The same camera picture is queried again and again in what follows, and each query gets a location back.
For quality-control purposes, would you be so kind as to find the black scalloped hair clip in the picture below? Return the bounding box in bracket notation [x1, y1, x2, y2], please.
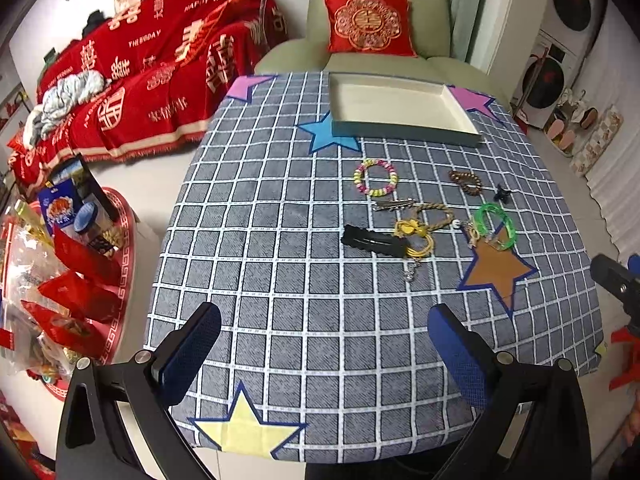
[341, 224, 409, 258]

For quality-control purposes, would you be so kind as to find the yellow star sticker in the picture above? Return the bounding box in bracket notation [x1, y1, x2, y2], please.
[189, 382, 307, 460]

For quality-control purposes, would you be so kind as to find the small black claw clip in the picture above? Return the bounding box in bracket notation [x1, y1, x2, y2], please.
[494, 184, 512, 205]

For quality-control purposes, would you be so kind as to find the green translucent bangle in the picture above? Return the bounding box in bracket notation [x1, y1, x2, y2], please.
[473, 203, 518, 252]

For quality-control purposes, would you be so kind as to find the silver metal hair clip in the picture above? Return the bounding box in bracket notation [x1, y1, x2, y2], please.
[372, 198, 416, 211]

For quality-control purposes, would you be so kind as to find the pink star sticker right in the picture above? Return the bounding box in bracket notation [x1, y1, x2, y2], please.
[447, 84, 500, 122]

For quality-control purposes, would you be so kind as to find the pink star sticker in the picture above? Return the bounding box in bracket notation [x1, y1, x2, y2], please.
[226, 75, 277, 104]
[447, 84, 500, 122]

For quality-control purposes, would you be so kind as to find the blue snack box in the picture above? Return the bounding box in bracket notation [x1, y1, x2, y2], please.
[38, 179, 81, 235]

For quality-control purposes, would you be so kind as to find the grey checked tablecloth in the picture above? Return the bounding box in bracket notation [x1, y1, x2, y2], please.
[145, 73, 603, 463]

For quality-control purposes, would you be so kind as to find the white washing machine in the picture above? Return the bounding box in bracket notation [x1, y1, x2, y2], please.
[511, 0, 603, 129]

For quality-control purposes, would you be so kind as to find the white shallow tray box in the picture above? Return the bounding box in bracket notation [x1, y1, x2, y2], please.
[329, 73, 483, 148]

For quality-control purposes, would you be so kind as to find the blue star sticker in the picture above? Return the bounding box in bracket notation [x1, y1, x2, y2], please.
[296, 112, 361, 154]

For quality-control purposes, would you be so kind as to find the green armchair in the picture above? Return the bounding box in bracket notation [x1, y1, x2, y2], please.
[255, 0, 509, 106]

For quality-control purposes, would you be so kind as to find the grey white knit cloth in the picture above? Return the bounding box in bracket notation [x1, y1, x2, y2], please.
[22, 70, 105, 150]

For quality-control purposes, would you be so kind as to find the red embroidered cushion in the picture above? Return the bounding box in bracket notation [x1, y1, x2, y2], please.
[323, 0, 418, 58]

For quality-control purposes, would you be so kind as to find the pink star sticker left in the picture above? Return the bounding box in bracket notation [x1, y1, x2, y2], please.
[226, 75, 277, 104]

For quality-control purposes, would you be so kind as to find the red wedding blanket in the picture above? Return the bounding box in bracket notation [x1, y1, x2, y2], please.
[9, 0, 288, 195]

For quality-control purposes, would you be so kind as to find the pearl chain necklace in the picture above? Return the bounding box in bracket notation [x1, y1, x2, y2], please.
[451, 216, 482, 248]

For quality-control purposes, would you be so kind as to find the brown wooden bead bracelet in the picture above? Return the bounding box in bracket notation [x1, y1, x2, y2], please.
[448, 169, 484, 198]

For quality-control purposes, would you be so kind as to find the beige braided hair tie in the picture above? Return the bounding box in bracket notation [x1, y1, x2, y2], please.
[412, 201, 458, 233]

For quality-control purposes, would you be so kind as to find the yellow hair tie with flower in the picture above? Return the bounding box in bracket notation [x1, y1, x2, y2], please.
[392, 218, 436, 262]

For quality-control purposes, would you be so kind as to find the pink yellow beaded bracelet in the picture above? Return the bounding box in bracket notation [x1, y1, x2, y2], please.
[352, 157, 400, 198]

